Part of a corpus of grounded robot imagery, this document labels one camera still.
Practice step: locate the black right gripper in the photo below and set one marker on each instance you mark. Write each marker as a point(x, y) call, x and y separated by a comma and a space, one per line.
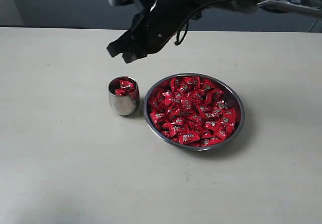
point(151, 29)

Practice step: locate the red candy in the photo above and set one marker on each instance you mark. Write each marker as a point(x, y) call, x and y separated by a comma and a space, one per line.
point(192, 81)
point(229, 115)
point(157, 117)
point(127, 85)
point(121, 92)
point(187, 138)

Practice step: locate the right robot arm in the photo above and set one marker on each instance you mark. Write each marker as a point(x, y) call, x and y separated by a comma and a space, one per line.
point(303, 7)

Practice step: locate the stainless steel cup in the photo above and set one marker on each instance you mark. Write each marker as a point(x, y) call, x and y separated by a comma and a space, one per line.
point(123, 105)

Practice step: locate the stainless steel plate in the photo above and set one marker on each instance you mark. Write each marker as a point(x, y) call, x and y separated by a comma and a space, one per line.
point(194, 110)

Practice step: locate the red wrapped candy top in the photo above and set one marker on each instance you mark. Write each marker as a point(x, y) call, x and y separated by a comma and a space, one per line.
point(192, 81)

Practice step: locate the red wrapped candy bottom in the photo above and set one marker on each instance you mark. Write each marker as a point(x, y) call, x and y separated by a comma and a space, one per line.
point(187, 138)

